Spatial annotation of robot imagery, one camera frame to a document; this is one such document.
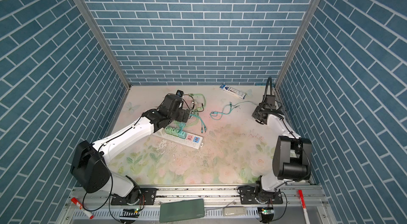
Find green charger plug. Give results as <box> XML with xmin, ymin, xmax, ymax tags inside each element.
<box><xmin>171</xmin><ymin>128</ymin><xmax>180</xmax><ymax>137</ymax></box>
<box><xmin>164</xmin><ymin>127</ymin><xmax>173</xmax><ymax>135</ymax></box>

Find teal charger with cable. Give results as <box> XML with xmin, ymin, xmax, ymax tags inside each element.
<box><xmin>209</xmin><ymin>101</ymin><xmax>256</xmax><ymax>121</ymax></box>
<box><xmin>175</xmin><ymin>111</ymin><xmax>207</xmax><ymax>134</ymax></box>

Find white power strip coloured sockets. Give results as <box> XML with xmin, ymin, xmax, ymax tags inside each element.
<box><xmin>153</xmin><ymin>128</ymin><xmax>203</xmax><ymax>149</ymax></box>

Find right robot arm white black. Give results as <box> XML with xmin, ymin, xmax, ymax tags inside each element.
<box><xmin>252</xmin><ymin>94</ymin><xmax>312</xmax><ymax>195</ymax></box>

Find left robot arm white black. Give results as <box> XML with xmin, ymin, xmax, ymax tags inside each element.
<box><xmin>71</xmin><ymin>90</ymin><xmax>190</xmax><ymax>205</ymax></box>

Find blue white toothpaste box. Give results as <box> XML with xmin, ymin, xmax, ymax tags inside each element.
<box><xmin>220</xmin><ymin>85</ymin><xmax>247</xmax><ymax>100</ymax></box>

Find red white pen right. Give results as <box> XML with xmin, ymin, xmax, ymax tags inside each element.
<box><xmin>298</xmin><ymin>190</ymin><xmax>311</xmax><ymax>224</ymax></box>

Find green rectangular pad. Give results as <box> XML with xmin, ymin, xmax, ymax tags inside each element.
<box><xmin>159</xmin><ymin>199</ymin><xmax>205</xmax><ymax>223</ymax></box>

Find red marker left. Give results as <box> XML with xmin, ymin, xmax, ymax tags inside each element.
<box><xmin>71</xmin><ymin>198</ymin><xmax>94</xmax><ymax>219</ymax></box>

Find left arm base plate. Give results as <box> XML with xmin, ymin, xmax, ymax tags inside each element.
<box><xmin>111</xmin><ymin>188</ymin><xmax>157</xmax><ymax>206</ymax></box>

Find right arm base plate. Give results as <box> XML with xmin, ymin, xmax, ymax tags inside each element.
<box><xmin>237</xmin><ymin>185</ymin><xmax>283</xmax><ymax>205</ymax></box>

